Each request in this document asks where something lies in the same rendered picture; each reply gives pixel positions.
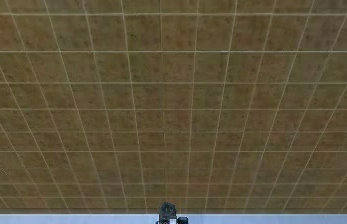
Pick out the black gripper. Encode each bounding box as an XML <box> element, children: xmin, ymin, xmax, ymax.
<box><xmin>158</xmin><ymin>201</ymin><xmax>178</xmax><ymax>224</ymax></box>

